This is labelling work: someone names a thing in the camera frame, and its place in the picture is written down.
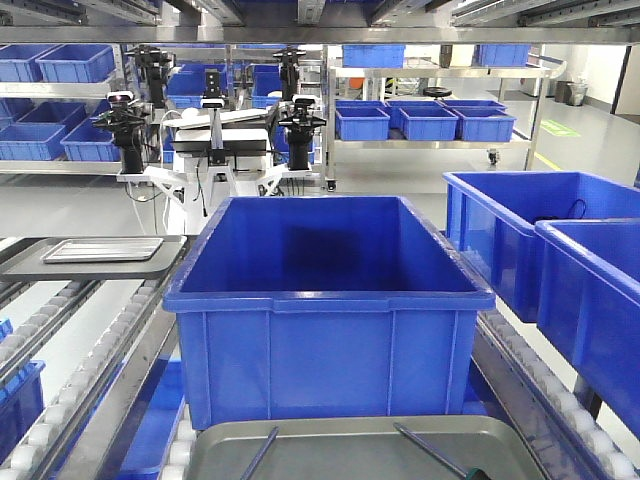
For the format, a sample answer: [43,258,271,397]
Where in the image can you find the blue bin right back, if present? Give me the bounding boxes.
[443,171,639,323]

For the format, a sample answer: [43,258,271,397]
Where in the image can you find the blue bins left shelves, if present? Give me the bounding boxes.
[1,44,115,162]

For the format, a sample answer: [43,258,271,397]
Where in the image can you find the large blue plastic bin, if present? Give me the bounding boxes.
[163,196,495,430]

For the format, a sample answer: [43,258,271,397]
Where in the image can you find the metal trash bin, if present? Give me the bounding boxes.
[554,81,588,107]

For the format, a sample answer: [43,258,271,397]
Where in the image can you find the white dual arm robot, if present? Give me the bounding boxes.
[93,45,326,234]

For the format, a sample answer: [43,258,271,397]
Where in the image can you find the metal cart with bins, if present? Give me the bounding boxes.
[322,53,567,192]

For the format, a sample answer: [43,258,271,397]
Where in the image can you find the blue bin lower left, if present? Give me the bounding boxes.
[1,360,46,461]

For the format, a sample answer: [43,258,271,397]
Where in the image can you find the blue bin right near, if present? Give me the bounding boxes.
[535,219,639,434]

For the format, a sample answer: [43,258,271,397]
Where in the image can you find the grey plastic tray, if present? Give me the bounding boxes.
[186,415,545,479]

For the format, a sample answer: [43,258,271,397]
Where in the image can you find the dark grey tray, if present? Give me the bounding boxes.
[1,235,187,282]

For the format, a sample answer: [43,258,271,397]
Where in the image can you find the metal roller shelf rack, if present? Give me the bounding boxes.
[1,1,639,479]

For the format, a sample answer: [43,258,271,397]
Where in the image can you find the silver metal tray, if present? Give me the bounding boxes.
[41,237,164,264]

